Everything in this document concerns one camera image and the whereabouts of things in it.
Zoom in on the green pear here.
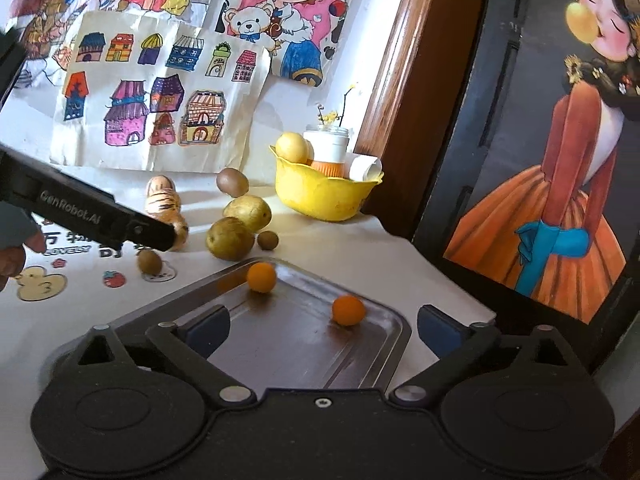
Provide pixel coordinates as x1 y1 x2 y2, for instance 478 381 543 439
206 217 255 261
222 194 272 233

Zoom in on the white jar with flowers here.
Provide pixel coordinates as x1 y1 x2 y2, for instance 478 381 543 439
303 84 355 164

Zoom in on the white printed table mat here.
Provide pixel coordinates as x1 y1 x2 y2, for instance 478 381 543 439
1 176 491 479

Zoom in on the person's left hand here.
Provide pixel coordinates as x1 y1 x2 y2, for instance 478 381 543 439
0 230 47 290

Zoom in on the yellow apple in bowl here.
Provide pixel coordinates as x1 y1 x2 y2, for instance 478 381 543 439
274 132 312 165

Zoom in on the striped pepino melon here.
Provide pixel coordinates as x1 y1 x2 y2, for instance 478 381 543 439
145 174 176 196
144 190 189 250

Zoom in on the yellow plastic bowl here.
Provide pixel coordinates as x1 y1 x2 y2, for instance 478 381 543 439
269 145 383 222

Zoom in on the white folded paper in bowl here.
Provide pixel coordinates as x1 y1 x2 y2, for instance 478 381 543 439
344 153 383 182

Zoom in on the striped pepino melon front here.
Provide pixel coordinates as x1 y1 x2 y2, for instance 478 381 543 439
144 190 189 250

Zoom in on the brown wooden door frame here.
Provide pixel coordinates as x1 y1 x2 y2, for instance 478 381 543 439
356 0 485 240

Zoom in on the houses drawing paper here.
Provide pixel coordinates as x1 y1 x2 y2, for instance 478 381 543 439
50 11 271 174

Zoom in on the colourful cartoon drawings poster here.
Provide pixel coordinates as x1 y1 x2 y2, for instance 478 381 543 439
9 0 350 88

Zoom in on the small brown kiwi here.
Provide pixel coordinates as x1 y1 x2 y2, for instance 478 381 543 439
137 248 163 276

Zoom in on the brown kiwi fruit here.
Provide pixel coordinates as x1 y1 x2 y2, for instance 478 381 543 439
216 168 250 198

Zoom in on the small orange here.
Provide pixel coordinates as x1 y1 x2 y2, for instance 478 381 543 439
331 295 367 326
246 262 278 294

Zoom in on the green pear front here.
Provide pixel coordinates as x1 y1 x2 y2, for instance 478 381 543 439
206 217 255 261

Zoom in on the girl in orange dress painting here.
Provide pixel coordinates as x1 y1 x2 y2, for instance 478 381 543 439
444 0 639 323

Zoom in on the green pear back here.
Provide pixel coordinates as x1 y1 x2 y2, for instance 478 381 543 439
222 194 272 233

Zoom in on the metal baking tray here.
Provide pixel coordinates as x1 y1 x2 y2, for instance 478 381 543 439
110 259 411 393

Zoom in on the striped pepino melon back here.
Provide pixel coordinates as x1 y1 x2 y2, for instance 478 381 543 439
145 174 176 196

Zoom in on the brownish round pear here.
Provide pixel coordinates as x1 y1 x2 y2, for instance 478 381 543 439
257 231 280 252

